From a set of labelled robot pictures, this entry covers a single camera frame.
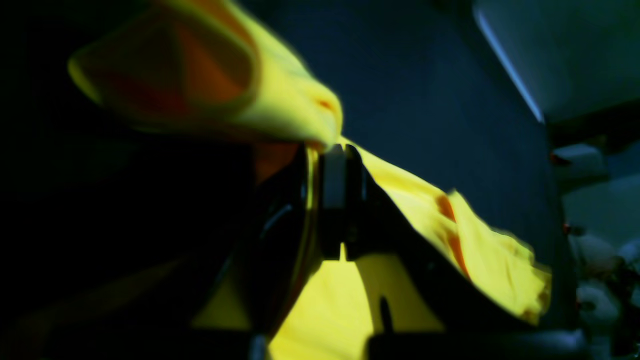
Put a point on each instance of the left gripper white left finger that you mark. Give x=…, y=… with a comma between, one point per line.
x=183, y=255

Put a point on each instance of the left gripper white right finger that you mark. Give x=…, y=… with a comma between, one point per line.
x=356, y=212

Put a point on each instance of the yellow t-shirt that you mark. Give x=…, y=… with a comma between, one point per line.
x=208, y=68

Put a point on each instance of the black table cloth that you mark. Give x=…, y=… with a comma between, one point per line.
x=421, y=88

